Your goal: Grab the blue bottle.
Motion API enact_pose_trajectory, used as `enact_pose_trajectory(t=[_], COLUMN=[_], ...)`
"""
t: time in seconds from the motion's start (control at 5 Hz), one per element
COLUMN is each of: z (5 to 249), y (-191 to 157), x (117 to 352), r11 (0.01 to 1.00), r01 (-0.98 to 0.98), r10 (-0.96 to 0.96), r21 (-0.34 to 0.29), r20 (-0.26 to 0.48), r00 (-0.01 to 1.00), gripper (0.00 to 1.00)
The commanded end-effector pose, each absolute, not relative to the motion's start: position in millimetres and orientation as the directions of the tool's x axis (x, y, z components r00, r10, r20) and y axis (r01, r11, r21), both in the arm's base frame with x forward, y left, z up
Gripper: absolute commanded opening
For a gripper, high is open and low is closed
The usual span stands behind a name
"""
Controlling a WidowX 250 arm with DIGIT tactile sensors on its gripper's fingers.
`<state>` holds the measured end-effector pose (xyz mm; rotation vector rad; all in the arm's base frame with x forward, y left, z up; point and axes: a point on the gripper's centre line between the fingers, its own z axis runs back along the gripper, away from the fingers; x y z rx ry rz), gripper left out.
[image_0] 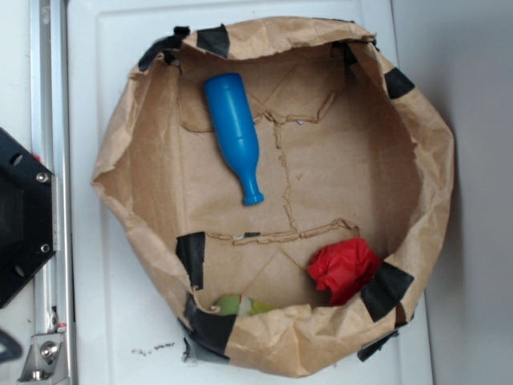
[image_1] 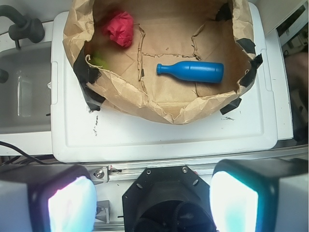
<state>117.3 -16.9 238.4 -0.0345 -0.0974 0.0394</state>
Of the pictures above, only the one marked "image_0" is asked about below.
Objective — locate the red crumpled paper ball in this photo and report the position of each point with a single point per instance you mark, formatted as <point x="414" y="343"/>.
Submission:
<point x="343" y="269"/>

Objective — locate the brown paper bag bin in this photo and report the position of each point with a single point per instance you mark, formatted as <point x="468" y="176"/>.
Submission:
<point x="349" y="147"/>

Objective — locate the aluminium extrusion rail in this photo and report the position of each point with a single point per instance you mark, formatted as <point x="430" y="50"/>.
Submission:
<point x="54" y="308"/>

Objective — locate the metal corner bracket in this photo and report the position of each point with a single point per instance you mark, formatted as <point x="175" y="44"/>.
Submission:
<point x="46" y="361"/>

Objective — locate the blue plastic bottle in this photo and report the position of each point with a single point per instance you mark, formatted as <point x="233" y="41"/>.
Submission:
<point x="235" y="131"/>

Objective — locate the green and white object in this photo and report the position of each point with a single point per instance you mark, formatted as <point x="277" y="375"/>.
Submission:
<point x="240" y="305"/>

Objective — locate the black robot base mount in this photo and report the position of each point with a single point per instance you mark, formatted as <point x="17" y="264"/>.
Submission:
<point x="27" y="223"/>

